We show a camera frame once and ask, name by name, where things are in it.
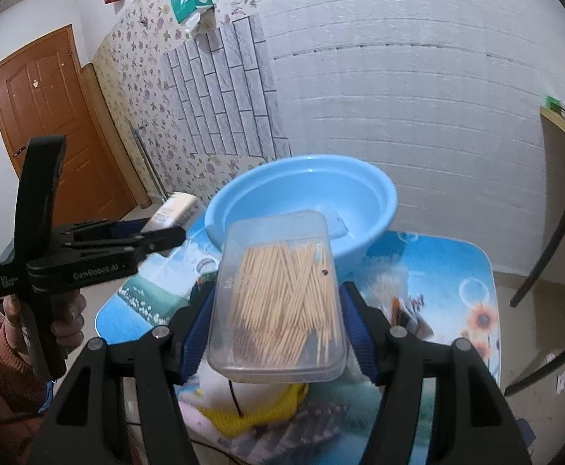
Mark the yellow white cloth item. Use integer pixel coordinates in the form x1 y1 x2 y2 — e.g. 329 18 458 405
197 363 309 439

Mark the brown wooden door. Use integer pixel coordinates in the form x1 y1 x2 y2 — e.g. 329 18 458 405
0 25 139 233

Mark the person's left hand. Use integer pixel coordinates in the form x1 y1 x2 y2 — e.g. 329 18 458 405
2 291 88 350

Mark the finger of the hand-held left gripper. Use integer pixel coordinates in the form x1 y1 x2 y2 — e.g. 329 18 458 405
64 227 187 259
54 219 155 247

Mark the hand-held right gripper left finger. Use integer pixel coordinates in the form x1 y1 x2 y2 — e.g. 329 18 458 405
26 285 216 465

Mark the metal rod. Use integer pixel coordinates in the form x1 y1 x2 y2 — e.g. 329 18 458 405
134 127 165 200

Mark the light blue plastic basin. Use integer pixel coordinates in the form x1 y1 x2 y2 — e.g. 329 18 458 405
204 155 398 277

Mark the clear toothpick box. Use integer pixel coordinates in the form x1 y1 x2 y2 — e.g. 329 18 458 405
207 210 347 383

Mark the white plastic bag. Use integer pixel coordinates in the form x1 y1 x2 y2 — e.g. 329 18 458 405
184 6 216 36

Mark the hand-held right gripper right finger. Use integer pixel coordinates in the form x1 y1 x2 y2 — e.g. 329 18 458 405
338 281 536 465

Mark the cream rectangular box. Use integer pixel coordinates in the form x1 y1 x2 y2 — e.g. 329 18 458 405
139 193 202 233

